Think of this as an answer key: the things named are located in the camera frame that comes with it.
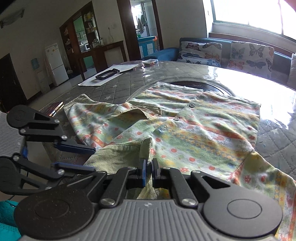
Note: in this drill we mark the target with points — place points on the blue cabinet in hallway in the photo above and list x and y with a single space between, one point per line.
147 45

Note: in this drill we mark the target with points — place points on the white paper sheet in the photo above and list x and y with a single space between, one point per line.
92 81

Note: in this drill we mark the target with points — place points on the water dispenser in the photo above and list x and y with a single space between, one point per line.
40 75

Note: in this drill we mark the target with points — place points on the clear plastic small box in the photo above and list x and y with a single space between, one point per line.
150 62

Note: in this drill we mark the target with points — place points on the dark wooden side table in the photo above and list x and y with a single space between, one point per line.
101 55

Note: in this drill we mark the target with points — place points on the right butterfly print cushion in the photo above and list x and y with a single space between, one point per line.
251 58

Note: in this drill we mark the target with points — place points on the white refrigerator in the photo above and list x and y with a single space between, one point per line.
56 66

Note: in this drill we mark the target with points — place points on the blue sofa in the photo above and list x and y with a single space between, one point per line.
280 68

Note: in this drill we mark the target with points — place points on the chopsticks pair on table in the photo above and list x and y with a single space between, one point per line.
54 108

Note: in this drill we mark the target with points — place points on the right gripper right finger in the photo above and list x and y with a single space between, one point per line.
173 180

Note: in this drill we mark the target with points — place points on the window with frame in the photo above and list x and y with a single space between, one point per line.
250 18

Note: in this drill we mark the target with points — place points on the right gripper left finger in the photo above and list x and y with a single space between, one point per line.
123 180

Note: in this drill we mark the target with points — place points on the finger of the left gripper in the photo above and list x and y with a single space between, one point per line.
38 127
20 176

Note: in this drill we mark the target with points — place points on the black rectangular frame tool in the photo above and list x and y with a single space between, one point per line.
106 74

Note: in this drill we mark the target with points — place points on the grey plain pillow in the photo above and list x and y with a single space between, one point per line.
292 75

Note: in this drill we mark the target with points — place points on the butterfly print cushion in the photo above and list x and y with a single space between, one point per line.
251 58
200 53

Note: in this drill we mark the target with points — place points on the green floral children's shirt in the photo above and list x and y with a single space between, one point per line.
187 129

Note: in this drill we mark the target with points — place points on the dark wooden display cabinet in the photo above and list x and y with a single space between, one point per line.
80 38

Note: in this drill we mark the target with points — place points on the left butterfly print cushion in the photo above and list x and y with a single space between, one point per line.
200 53

